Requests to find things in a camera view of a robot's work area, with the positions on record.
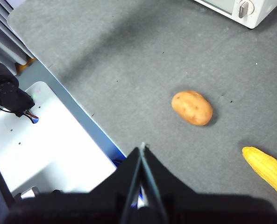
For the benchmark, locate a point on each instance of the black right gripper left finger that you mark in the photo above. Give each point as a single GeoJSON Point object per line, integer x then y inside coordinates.
{"type": "Point", "coordinates": [82, 210]}

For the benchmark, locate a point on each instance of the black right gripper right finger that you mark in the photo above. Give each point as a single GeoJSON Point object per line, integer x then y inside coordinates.
{"type": "Point", "coordinates": [210, 210]}

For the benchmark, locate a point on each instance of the white toaster oven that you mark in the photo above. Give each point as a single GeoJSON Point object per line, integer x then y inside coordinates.
{"type": "Point", "coordinates": [264, 16]}

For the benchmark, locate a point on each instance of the white oven knob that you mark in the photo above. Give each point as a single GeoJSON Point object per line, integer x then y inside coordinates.
{"type": "Point", "coordinates": [243, 8]}

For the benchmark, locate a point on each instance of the yellow corn cob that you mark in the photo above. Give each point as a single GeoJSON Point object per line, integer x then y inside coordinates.
{"type": "Point", "coordinates": [266, 170]}

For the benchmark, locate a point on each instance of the brown potato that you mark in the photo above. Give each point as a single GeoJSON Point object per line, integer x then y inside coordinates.
{"type": "Point", "coordinates": [192, 108]}

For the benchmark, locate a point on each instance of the grey aluminium frame post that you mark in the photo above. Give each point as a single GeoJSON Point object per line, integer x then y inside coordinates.
{"type": "Point", "coordinates": [2, 35]}

